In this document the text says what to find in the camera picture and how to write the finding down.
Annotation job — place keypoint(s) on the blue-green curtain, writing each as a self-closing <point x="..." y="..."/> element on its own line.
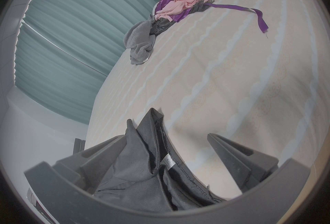
<point x="90" y="6"/>
<point x="56" y="75"/>

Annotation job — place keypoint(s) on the pile of clothes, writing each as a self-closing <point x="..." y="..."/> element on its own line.
<point x="180" y="6"/>

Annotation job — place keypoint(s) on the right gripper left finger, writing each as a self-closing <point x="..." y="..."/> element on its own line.
<point x="95" y="161"/>

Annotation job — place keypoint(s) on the black chest of drawers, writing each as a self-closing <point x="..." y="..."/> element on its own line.
<point x="79" y="145"/>

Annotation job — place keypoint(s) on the grey knitted garment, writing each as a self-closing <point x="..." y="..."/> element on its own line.
<point x="138" y="39"/>

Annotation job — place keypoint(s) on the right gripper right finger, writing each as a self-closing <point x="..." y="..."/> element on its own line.
<point x="237" y="163"/>

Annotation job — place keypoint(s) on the bed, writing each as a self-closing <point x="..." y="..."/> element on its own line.
<point x="232" y="88"/>

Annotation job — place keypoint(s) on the black T-shirt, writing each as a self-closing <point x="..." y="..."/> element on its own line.
<point x="139" y="166"/>

